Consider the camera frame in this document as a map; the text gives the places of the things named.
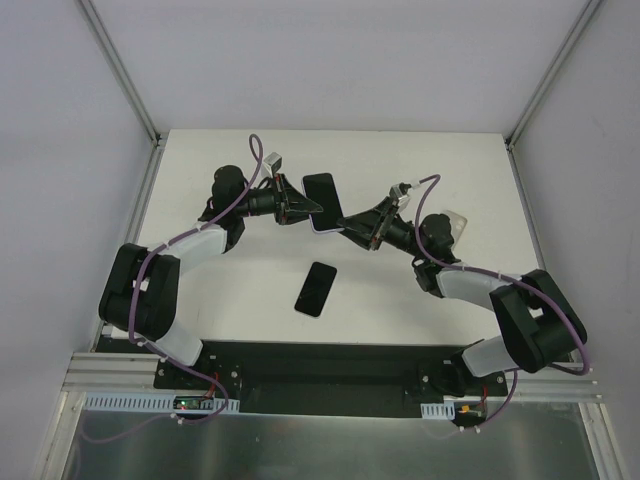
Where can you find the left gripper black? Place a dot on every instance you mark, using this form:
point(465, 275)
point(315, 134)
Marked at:
point(284, 201)

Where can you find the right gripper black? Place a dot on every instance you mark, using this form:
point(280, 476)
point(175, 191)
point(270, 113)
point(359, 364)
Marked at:
point(379, 226)

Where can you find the beige translucent phone case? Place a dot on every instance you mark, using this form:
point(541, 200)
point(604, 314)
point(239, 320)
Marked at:
point(458, 224)

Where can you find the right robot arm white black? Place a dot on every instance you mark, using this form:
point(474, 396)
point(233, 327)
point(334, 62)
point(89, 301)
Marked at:
point(537, 324)

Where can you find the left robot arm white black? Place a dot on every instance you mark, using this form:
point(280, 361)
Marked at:
point(141, 293)

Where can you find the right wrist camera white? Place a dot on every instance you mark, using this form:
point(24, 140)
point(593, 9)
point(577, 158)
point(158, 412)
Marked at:
point(400, 195)

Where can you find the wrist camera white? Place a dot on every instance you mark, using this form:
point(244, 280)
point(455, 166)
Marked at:
point(271, 165)
point(400, 195)

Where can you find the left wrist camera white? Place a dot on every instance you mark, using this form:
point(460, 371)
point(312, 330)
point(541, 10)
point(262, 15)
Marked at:
point(271, 165)

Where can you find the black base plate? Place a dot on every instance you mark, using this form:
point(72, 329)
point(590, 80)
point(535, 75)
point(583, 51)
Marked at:
point(382, 381)

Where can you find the right white cable duct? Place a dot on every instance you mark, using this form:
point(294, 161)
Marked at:
point(444, 410)

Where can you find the white cable duct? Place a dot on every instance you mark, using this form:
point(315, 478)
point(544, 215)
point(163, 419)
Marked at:
point(158, 403)
point(444, 410)

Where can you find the left white cable duct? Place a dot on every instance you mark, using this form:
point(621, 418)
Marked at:
point(158, 403)

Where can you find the aluminium rail front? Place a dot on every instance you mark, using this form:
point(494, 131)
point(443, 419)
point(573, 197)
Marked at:
point(135, 373)

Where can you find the left aluminium frame post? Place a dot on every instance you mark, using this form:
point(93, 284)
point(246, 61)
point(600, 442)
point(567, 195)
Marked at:
point(112, 57)

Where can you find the aluminium frame post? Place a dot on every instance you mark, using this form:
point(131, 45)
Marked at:
point(586, 15)
point(112, 57)

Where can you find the right aluminium frame post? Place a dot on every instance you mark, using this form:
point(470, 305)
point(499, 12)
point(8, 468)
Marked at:
point(586, 15)

